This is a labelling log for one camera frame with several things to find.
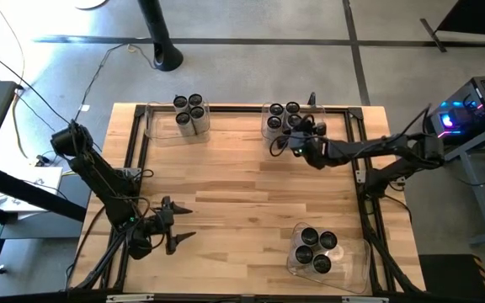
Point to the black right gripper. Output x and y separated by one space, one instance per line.
305 141

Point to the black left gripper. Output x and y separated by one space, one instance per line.
158 225

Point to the silver Celsius can black lid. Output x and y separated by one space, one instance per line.
292 107
195 99

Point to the Celsius can teal palm print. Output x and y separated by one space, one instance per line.
274 123

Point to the clear plastic bin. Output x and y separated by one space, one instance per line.
352 269
162 134
268 136

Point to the Celsius can blue pink print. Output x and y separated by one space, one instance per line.
276 109

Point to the Celsius Arctic Vibe can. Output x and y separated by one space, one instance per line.
321 263
310 236
303 254

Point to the Celsius Tropical Vibe can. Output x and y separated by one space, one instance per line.
197 112
328 240
180 101

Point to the Celsius Peach Vibe can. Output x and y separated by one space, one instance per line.
183 118

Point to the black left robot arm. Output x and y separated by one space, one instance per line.
99 172

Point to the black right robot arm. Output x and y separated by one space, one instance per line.
373 147

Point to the black table clamp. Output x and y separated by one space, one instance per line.
312 99

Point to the white table edge label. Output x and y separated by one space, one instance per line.
129 298
364 299

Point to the white box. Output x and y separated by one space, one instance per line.
44 193

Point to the white floor tag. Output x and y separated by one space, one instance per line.
84 107

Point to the grey metal stand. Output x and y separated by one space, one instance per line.
477 189

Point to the black tower fan stand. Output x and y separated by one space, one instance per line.
158 33

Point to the black box hazard stripes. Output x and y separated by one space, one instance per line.
449 278

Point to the black folding stand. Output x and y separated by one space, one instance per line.
474 17

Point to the black metal table frame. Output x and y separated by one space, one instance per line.
234 109

